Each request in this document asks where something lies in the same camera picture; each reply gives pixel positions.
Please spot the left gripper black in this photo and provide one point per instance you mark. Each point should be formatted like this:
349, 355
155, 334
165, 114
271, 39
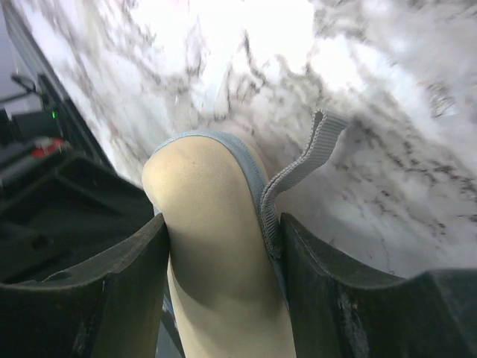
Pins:
59, 207

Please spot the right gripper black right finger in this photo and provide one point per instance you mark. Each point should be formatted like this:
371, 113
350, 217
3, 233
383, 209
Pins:
342, 308

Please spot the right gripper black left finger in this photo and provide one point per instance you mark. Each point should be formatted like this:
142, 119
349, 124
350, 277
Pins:
107, 306

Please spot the beige zippered umbrella case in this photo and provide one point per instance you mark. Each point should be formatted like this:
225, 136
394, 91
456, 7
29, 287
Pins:
225, 276

